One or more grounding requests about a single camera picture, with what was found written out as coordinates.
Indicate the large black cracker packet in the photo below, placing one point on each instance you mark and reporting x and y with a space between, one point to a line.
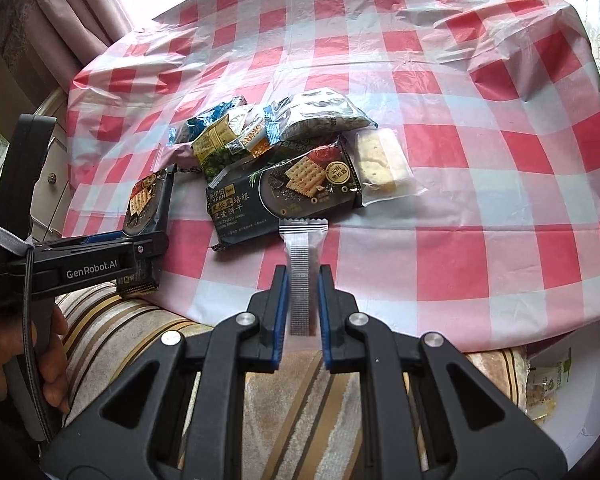
280 195

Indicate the white cardboard box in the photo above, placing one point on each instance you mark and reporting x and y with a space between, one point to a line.
580 400

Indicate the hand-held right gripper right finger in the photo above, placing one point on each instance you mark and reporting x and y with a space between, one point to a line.
325 320

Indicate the small black cracker packet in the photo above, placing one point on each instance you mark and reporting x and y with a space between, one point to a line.
145 200

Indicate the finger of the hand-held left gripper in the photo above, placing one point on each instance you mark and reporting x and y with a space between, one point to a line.
140 249

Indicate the red white checkered tablecloth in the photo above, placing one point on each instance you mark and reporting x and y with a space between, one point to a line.
480 210

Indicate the clear packet of yellow biscuit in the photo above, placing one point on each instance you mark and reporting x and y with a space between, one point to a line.
380 160

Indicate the striped beige cushion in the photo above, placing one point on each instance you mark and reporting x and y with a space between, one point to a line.
290 410

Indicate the silver foil stick packet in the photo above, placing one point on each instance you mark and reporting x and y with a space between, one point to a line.
300 285

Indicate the pink embroidered curtain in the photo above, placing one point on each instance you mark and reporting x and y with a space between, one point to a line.
55 10

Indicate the blue white snack packet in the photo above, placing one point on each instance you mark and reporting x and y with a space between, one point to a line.
195 127

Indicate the orange white snack packet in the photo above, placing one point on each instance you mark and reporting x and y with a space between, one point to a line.
254 135

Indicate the person's left hand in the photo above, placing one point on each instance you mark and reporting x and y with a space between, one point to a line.
55 360

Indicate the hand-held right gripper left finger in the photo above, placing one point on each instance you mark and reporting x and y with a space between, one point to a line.
279 320

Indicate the black white patterned packet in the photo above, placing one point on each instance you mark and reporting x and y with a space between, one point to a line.
325 112

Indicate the white cabinet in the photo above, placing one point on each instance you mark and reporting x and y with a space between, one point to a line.
55 195

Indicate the small white blue candy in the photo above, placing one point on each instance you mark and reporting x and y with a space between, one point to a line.
272 125

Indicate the green yellow snack packet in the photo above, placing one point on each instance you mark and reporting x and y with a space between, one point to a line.
217 145

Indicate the green label packet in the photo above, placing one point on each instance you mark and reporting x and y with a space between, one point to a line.
552 375

